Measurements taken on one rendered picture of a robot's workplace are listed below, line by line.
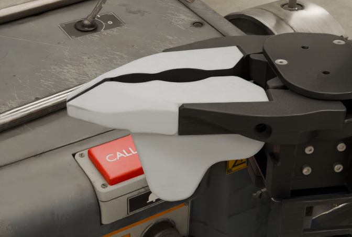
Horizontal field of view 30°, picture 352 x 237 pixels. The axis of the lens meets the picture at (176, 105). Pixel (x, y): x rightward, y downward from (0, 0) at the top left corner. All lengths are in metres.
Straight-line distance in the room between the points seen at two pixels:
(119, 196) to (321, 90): 0.48
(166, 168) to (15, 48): 0.70
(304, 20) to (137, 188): 0.50
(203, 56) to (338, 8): 3.67
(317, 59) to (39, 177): 0.49
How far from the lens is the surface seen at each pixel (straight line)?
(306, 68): 0.32
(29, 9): 1.06
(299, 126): 0.29
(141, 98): 0.29
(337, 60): 0.33
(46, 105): 0.83
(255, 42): 0.35
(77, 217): 0.74
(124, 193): 0.75
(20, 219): 0.72
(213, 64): 0.32
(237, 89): 0.30
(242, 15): 1.15
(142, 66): 0.32
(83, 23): 1.03
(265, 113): 0.28
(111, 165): 0.75
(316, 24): 1.13
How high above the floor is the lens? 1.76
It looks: 36 degrees down
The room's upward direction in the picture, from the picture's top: 2 degrees clockwise
